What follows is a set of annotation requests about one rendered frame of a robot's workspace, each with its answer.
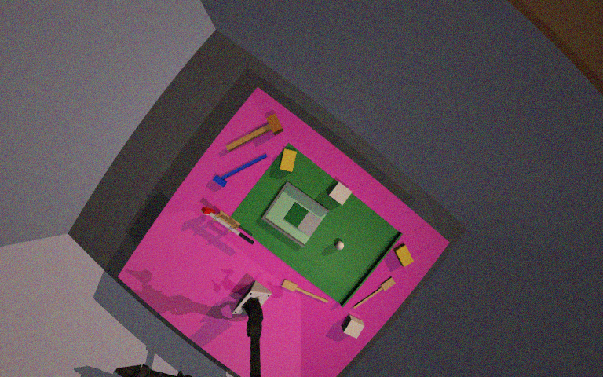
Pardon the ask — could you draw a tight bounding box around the green flat mat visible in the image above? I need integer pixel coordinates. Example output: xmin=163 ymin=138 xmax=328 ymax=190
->
xmin=231 ymin=142 xmax=399 ymax=304

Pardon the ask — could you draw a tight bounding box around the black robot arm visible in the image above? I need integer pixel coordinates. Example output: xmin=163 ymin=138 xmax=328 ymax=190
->
xmin=164 ymin=297 xmax=264 ymax=377

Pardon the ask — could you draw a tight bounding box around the yellow rectangular block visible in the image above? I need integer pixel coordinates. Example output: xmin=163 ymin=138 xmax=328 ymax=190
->
xmin=280 ymin=149 xmax=297 ymax=172
xmin=393 ymin=243 xmax=414 ymax=267

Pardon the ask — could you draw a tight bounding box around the beige cube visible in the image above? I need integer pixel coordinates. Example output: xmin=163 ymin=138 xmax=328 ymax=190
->
xmin=342 ymin=315 xmax=365 ymax=339
xmin=328 ymin=182 xmax=352 ymax=205

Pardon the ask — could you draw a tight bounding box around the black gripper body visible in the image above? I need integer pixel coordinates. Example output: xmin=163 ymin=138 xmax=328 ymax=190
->
xmin=136 ymin=364 xmax=166 ymax=377

